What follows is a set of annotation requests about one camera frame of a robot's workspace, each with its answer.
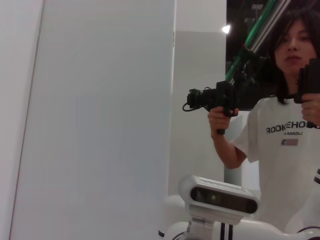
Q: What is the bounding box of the person left hand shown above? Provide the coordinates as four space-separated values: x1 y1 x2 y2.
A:
301 98 320 128

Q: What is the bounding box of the person right hand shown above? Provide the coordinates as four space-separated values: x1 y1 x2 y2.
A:
207 107 240 136

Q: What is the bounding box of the black handheld teleoperation controller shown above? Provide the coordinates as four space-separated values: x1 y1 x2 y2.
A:
293 57 320 105
182 81 242 136

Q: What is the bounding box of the person right forearm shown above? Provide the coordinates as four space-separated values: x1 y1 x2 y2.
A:
211 129 248 171

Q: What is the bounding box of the person in white t-shirt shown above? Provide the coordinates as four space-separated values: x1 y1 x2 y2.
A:
231 7 320 236

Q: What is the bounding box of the green pole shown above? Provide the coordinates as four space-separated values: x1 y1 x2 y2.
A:
224 0 276 80

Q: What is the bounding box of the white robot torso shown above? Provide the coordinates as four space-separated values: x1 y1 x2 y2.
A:
157 194 221 240

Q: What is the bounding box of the grey round post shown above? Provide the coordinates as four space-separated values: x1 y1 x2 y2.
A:
223 163 243 187

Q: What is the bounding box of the black rig mount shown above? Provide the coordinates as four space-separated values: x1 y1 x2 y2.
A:
233 48 268 87

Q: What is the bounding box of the silver robot head camera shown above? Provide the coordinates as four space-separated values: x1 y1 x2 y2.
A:
177 174 259 225

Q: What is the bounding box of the grey aluminium rail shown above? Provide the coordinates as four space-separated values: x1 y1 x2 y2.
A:
246 0 292 53

